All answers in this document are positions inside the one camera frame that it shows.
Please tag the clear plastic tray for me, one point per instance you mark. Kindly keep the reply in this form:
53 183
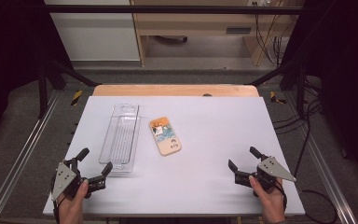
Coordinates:
121 137

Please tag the cream printed phone case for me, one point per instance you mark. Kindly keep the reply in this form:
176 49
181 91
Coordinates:
165 137

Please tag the wooden cabinet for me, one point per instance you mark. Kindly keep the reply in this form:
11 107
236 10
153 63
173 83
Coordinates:
199 23

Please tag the black metal crossbar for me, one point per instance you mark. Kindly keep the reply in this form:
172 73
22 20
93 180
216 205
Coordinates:
167 9

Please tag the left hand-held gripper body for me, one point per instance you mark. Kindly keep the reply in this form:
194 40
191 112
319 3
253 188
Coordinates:
62 179

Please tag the black metal stand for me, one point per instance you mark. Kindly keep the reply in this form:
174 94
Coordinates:
45 87
300 90

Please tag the white cabinet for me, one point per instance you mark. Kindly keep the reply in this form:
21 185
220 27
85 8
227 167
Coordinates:
96 34

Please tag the aluminium rail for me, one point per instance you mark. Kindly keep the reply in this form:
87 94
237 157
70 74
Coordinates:
21 155
326 168

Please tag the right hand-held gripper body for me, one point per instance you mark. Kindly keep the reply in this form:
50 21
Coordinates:
273 169

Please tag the person's left hand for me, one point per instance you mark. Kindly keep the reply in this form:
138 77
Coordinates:
71 207

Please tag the person's right hand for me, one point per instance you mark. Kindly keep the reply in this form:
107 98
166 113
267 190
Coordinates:
272 202

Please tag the black curtain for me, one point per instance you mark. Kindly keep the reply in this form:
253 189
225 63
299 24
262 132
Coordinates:
9 62
345 77

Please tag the white table board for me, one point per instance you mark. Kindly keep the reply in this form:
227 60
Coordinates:
205 161

